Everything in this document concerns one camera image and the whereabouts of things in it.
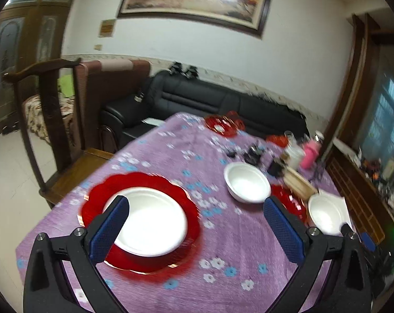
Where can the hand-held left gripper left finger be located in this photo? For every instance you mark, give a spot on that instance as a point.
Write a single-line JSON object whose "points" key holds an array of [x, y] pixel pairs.
{"points": [[109, 225]]}

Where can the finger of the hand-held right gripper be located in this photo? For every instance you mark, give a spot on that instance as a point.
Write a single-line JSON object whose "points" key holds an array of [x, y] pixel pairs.
{"points": [[368, 241]]}

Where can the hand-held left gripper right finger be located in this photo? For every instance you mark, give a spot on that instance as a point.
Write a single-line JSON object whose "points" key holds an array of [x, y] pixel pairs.
{"points": [[283, 228]]}

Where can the small red plate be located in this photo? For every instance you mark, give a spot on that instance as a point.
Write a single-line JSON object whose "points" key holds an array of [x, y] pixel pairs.
{"points": [[286, 199]]}

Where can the large red scalloped plate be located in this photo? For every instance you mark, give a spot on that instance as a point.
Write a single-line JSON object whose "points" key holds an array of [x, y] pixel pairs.
{"points": [[96, 192]]}

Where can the white plate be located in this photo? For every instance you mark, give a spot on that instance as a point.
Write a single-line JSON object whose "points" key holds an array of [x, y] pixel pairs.
{"points": [[151, 221]]}

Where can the white bowl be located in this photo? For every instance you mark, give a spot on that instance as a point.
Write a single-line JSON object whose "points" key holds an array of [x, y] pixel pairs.
{"points": [[246, 182], [324, 212]]}

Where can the purple floral tablecloth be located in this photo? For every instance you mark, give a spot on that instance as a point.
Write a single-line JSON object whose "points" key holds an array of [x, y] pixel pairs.
{"points": [[246, 251]]}

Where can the wooden sideboard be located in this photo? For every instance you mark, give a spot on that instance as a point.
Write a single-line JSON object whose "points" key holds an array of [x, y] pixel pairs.
{"points": [[356, 195]]}

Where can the beige plastic bowl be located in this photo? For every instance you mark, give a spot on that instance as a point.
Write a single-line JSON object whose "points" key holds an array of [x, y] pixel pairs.
{"points": [[299, 182]]}

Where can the brown motor with wooden cap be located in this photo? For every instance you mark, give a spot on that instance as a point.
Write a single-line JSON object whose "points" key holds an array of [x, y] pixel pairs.
{"points": [[276, 168]]}

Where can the white jar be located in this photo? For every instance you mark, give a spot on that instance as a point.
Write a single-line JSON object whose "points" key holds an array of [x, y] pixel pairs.
{"points": [[295, 156]]}

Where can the pink covered thermos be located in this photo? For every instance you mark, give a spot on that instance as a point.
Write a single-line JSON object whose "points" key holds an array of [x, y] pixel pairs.
{"points": [[309, 155]]}

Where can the black motor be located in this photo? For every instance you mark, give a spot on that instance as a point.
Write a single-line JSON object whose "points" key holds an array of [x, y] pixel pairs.
{"points": [[254, 156]]}

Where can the small black adapter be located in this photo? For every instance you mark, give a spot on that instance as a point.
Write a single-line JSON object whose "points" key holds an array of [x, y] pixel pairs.
{"points": [[232, 154]]}

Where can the white box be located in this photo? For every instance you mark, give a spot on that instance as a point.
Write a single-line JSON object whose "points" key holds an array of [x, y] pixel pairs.
{"points": [[153, 121]]}

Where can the brown armchair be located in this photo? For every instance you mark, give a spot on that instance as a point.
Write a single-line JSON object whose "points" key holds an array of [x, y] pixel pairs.
{"points": [[92, 104]]}

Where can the red scalloped dish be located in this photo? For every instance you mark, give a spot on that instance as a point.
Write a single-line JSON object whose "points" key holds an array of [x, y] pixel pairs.
{"points": [[213, 122]]}

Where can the patterned blanket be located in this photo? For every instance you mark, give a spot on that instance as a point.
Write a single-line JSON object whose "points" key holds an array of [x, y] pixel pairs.
{"points": [[34, 114]]}

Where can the dark wooden chair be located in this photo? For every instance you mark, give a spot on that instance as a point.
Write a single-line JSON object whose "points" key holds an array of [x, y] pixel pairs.
{"points": [[50, 104]]}

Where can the green cushion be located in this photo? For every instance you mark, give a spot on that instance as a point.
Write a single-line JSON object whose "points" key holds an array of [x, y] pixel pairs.
{"points": [[66, 84]]}

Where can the black leather sofa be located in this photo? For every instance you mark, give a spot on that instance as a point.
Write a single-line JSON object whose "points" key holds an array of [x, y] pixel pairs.
{"points": [[190, 97]]}

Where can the black device on sofa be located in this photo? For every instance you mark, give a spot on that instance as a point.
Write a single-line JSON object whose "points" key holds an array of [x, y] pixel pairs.
{"points": [[176, 68], [191, 71]]}

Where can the wooden glass door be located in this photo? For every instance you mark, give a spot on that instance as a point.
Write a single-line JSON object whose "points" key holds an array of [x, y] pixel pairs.
{"points": [[11, 55]]}

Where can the wooden door frame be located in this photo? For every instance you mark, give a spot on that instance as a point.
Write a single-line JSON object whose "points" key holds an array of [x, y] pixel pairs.
{"points": [[350, 88]]}

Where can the wall socket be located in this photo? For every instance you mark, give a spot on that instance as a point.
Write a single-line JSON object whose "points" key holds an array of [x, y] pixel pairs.
{"points": [[98, 47]]}

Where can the yellow wall plaque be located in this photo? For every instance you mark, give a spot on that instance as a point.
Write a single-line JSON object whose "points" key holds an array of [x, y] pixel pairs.
{"points": [[107, 28]]}

